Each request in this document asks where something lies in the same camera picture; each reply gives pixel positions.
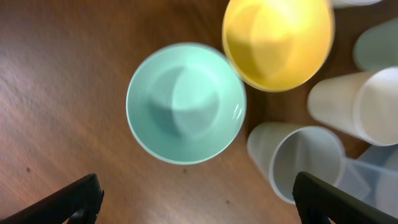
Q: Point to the grey cup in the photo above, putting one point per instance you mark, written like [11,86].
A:
[281,150]

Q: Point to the mint green cup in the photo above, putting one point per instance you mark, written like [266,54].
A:
[376,48]

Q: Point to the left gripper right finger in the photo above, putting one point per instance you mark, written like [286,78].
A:
[318,202]

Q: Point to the cream white cup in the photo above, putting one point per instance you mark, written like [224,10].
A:
[363,105]

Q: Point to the clear plastic storage container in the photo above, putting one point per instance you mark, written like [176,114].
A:
[372,178]

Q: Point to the white small bowl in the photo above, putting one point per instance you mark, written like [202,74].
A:
[338,4]

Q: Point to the yellow small bowl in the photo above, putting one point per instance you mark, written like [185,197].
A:
[277,45]

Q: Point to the mint green small bowl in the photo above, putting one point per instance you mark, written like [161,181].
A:
[185,104]

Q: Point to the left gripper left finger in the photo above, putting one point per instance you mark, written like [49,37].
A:
[79,202]

